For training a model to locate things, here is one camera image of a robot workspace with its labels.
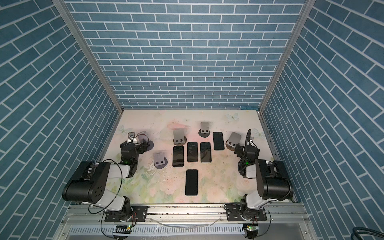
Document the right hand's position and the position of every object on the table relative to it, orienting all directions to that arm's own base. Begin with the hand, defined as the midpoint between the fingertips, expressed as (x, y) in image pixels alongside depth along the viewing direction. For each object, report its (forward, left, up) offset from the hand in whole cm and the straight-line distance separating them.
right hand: (246, 143), depth 94 cm
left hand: (-5, +70, +4) cm, 70 cm away
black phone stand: (-3, +35, -9) cm, 36 cm away
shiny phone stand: (+4, +17, -6) cm, 19 cm away
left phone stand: (-17, +52, 0) cm, 54 cm away
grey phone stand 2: (-9, +60, +15) cm, 63 cm away
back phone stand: (0, +43, 0) cm, 43 cm away
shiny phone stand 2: (-25, +32, -5) cm, 41 cm away
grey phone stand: (+8, +27, -1) cm, 28 cm away
